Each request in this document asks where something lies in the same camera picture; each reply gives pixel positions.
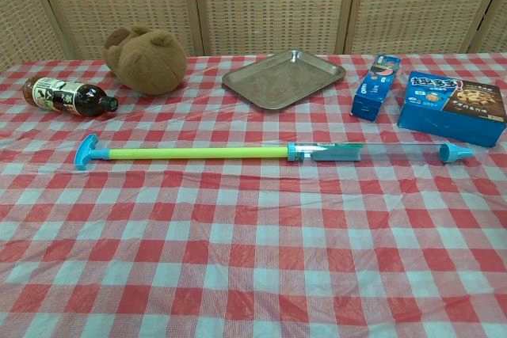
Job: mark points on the yellow blue water pump toy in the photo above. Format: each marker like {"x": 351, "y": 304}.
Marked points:
{"x": 198, "y": 153}

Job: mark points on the steel rectangular tray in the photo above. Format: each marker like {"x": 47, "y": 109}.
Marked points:
{"x": 281, "y": 78}

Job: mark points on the red white checkered tablecloth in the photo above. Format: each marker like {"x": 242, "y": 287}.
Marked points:
{"x": 253, "y": 243}

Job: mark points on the slim blue Oreo box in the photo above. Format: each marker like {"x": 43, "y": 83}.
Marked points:
{"x": 374, "y": 90}

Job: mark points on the brown plush bear toy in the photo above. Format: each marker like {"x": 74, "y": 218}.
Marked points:
{"x": 150, "y": 61}

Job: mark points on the wide blue cookie box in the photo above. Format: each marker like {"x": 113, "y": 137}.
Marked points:
{"x": 447, "y": 110}

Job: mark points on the dark tea bottle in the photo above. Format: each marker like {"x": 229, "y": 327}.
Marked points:
{"x": 59, "y": 94}

